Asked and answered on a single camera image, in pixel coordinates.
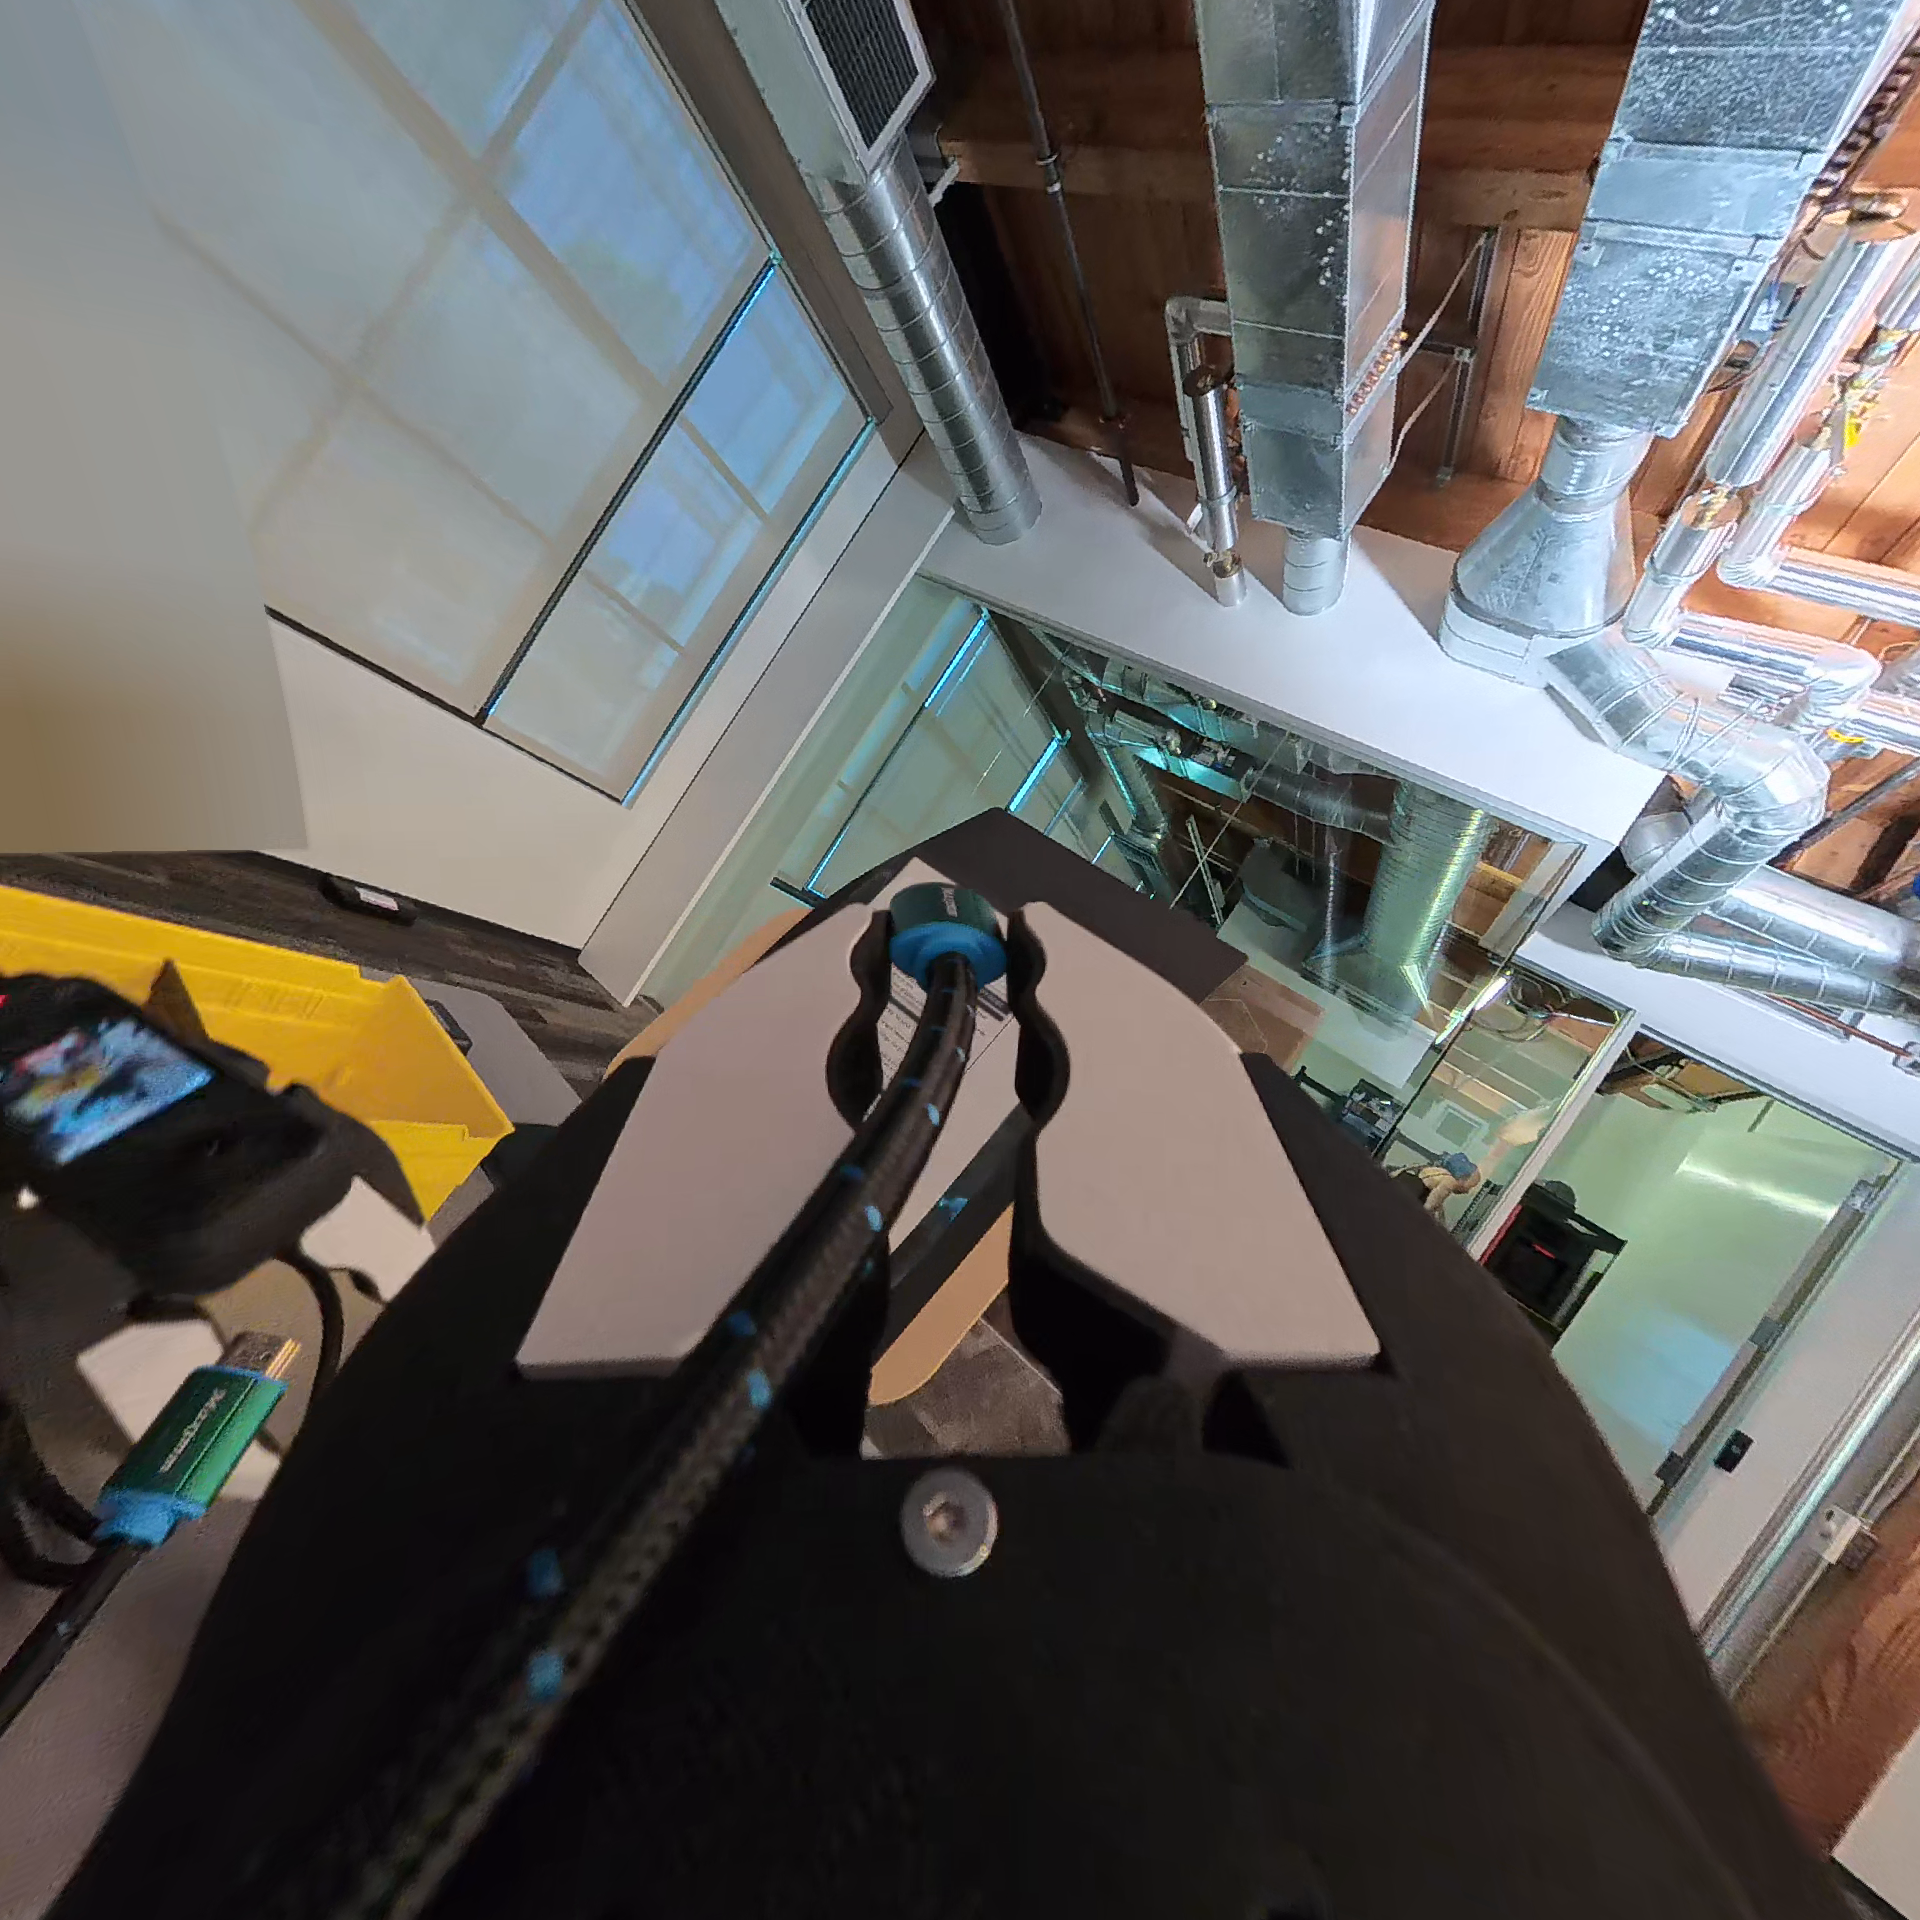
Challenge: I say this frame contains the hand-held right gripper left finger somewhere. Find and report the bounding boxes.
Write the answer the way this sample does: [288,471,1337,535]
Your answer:
[514,857,903,1391]

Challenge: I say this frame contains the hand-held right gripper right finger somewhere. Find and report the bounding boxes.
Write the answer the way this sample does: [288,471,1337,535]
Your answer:
[1006,893,1384,1379]

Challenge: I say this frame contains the yellow plastic bin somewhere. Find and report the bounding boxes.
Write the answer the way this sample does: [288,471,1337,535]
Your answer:
[0,884,514,1221]

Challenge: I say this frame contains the black braided hdmi cable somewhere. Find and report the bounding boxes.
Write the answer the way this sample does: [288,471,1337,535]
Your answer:
[0,883,1010,1920]

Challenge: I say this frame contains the spiral duct elbow run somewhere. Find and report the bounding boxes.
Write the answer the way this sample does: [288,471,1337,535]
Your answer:
[1544,632,1920,1023]

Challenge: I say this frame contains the framed instruction sheet stand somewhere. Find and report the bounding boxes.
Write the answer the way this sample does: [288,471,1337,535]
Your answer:
[607,903,1021,1409]

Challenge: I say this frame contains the small silver pipe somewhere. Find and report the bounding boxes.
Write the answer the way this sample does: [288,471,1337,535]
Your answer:
[1168,296,1249,609]

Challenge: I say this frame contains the thin black ceiling pipe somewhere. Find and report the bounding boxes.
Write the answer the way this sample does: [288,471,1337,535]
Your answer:
[991,0,1143,509]

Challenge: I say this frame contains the silver insulated pipes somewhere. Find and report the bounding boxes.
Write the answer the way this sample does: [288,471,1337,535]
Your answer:
[1626,194,1920,707]

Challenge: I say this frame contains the round spiral metal duct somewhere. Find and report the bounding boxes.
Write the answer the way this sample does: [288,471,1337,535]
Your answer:
[816,151,1045,545]

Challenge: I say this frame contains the narrow rectangular metal duct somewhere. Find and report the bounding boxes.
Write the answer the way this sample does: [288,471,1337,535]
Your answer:
[1194,0,1433,617]

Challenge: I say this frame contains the wide rectangular metal duct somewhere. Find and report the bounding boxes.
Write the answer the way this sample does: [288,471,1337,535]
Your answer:
[1439,0,1920,683]

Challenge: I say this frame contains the metal duct with vent grille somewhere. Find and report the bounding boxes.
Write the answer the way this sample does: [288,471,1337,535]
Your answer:
[711,0,940,189]

